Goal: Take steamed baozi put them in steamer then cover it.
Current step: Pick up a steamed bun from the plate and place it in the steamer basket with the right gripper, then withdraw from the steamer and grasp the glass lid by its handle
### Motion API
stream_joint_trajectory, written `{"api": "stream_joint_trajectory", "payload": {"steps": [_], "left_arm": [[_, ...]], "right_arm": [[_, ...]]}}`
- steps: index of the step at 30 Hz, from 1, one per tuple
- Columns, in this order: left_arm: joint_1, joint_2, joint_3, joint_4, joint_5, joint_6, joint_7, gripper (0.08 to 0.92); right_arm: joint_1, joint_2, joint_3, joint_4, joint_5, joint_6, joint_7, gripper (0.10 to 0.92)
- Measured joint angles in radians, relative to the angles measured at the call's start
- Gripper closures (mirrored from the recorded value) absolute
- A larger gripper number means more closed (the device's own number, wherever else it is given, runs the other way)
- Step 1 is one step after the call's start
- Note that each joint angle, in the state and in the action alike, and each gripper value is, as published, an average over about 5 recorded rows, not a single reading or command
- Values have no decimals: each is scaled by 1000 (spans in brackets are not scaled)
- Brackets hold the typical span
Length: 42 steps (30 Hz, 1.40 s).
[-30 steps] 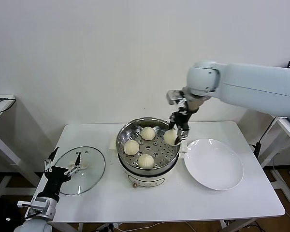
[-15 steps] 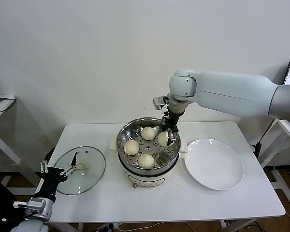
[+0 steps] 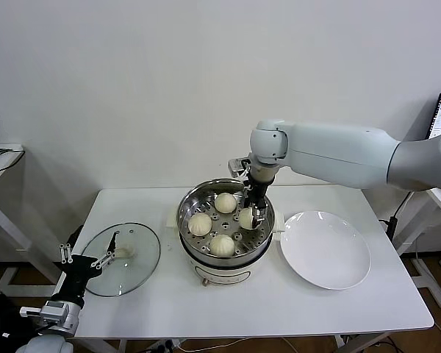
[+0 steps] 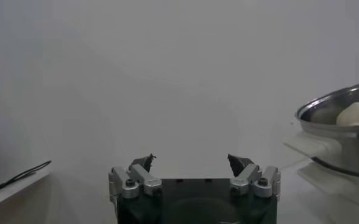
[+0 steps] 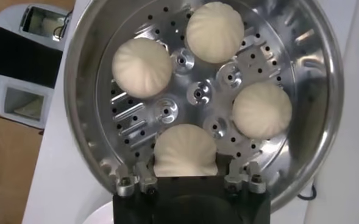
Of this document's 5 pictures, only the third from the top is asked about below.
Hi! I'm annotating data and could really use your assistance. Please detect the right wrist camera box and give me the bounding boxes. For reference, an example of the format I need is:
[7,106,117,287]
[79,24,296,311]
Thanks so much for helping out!
[226,157,251,178]

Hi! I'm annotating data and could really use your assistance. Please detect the white side desk with cable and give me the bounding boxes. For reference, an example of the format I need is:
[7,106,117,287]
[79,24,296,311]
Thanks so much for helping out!
[0,144,62,321]

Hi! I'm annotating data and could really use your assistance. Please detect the thin black desk cable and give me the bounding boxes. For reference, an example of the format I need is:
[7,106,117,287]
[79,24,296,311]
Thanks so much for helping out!
[0,148,26,177]

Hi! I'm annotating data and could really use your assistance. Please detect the white electric cooking pot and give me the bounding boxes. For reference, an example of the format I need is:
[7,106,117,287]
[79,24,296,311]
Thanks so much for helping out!
[165,207,286,288]

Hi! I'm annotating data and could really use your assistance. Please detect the perforated stainless steamer basket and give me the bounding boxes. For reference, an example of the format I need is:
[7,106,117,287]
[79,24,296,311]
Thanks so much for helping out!
[176,178,276,268]

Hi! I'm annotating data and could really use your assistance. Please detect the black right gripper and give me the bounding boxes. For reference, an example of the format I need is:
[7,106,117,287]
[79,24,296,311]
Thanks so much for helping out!
[240,175,268,230]

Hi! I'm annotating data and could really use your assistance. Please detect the black cable with clamp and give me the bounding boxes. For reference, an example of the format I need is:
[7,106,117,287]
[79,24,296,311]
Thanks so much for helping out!
[377,190,415,240]

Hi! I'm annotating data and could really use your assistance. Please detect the white steamed baozi bun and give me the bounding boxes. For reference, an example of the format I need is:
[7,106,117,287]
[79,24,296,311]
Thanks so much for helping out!
[209,234,236,257]
[214,192,238,214]
[238,208,258,231]
[187,213,212,237]

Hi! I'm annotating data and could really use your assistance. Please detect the black floor cable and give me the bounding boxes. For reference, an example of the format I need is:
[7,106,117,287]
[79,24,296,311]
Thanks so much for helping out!
[375,336,404,349]

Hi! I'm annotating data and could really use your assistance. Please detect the round glass pot lid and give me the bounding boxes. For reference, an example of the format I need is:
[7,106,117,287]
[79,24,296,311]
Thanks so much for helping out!
[81,221,162,298]

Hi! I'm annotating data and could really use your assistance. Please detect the round white plate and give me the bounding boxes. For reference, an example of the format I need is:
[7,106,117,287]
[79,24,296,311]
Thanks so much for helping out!
[279,210,372,290]

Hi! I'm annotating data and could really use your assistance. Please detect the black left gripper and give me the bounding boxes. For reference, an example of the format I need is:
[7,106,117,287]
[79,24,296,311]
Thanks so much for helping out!
[58,224,118,301]

